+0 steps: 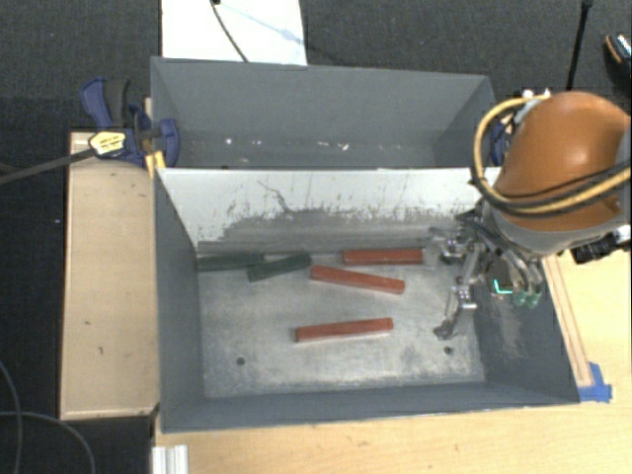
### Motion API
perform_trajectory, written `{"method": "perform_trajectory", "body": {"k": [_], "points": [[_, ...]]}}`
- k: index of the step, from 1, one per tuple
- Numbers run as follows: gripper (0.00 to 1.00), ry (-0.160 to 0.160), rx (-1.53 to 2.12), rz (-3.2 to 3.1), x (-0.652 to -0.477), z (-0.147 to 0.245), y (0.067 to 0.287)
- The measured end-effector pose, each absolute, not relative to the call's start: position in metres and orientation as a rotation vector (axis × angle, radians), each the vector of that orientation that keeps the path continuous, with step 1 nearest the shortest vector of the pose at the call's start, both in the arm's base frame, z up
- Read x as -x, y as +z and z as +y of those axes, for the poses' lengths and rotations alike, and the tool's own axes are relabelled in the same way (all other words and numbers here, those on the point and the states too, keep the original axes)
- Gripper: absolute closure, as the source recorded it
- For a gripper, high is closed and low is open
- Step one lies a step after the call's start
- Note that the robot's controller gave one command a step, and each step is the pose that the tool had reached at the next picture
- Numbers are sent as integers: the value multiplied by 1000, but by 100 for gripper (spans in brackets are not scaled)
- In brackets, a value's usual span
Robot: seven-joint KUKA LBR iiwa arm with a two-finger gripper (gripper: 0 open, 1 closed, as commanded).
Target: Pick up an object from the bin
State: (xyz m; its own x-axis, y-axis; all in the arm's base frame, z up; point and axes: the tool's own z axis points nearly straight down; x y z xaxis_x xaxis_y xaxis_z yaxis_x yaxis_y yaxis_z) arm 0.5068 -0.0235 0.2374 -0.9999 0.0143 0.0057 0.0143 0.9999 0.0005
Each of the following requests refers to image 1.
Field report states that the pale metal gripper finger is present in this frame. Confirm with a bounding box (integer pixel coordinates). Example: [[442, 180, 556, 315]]
[[428, 224, 475, 266], [433, 286, 479, 341]]

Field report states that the red-brown flat block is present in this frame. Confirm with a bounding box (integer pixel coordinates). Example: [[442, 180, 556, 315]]
[[341, 248, 426, 267], [308, 264, 407, 296], [294, 317, 395, 345]]

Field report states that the grey metal bin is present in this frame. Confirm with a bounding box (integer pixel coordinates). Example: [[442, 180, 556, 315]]
[[149, 55, 582, 435]]

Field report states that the dark green flat block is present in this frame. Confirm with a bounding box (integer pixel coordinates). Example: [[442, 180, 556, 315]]
[[196, 252, 266, 273], [245, 253, 313, 283]]

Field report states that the pale wood flat board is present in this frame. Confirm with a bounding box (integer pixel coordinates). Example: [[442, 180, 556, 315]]
[[59, 131, 161, 422]]

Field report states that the black cylinder on white bracket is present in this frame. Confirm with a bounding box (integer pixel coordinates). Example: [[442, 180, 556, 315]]
[[571, 227, 632, 266]]

